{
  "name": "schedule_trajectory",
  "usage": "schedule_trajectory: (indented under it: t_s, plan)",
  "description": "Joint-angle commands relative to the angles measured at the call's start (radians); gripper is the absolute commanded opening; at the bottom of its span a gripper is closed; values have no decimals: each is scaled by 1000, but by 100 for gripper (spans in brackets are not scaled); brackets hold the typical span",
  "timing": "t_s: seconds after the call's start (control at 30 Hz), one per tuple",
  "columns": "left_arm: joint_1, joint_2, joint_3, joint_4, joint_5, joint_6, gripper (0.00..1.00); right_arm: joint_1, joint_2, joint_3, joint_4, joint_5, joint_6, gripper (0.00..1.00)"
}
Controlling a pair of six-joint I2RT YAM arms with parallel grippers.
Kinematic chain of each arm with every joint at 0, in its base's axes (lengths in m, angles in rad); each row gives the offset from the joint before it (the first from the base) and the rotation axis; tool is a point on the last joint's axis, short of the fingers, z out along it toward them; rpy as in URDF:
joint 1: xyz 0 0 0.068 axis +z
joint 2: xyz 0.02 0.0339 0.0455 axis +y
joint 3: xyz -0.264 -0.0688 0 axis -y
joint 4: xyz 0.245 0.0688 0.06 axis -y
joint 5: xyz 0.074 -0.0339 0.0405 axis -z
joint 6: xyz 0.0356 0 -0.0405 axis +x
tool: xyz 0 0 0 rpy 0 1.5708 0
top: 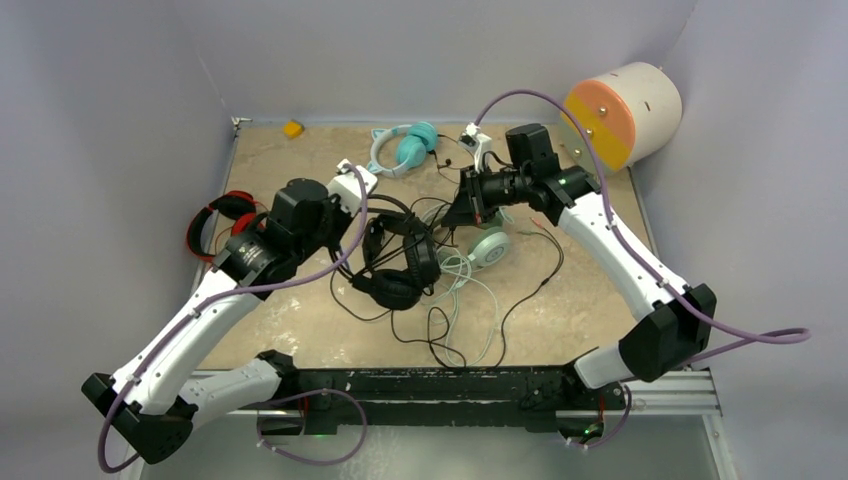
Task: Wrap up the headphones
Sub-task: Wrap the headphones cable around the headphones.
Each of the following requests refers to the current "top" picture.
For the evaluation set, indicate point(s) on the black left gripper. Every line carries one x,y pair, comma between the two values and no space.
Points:
334,202

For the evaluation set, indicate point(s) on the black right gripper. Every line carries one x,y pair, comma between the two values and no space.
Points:
461,212

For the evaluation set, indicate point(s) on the black blue gaming headphones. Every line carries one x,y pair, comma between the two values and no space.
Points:
399,260

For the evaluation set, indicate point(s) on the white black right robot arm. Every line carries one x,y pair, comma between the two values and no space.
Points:
669,328

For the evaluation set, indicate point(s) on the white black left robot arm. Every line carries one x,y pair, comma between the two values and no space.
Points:
152,401

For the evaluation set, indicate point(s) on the mint green headphones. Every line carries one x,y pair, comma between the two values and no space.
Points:
462,265

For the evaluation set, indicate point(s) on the small black headphones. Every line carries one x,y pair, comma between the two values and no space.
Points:
403,261

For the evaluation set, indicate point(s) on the teal cat ear headphones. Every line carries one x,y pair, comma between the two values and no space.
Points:
417,142

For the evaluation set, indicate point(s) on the red headphones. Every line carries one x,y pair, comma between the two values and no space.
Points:
239,207

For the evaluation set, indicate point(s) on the small yellow block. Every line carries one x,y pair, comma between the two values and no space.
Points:
293,129

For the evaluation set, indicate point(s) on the round pastel drawer box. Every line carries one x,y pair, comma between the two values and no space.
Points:
628,114

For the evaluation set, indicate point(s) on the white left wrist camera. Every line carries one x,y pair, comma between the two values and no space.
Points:
351,185

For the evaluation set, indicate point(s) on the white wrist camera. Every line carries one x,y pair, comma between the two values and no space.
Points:
351,185
474,141

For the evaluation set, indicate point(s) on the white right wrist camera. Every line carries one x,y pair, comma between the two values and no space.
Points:
474,141

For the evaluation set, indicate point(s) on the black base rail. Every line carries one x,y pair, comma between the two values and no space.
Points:
539,399

